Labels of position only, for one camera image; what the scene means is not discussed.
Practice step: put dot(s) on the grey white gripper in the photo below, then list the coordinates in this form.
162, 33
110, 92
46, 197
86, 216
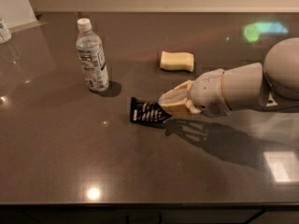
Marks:
206, 92

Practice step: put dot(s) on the white container at left edge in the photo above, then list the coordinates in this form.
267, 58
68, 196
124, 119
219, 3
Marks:
5, 34

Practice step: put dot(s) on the black rxbar chocolate wrapper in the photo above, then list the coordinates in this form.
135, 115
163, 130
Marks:
147, 112

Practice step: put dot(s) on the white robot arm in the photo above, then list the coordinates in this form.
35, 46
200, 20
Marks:
271, 86

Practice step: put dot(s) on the clear plastic water bottle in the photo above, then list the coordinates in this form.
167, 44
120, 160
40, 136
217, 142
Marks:
92, 57

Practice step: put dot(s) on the yellow sponge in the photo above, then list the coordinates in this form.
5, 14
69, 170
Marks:
177, 61

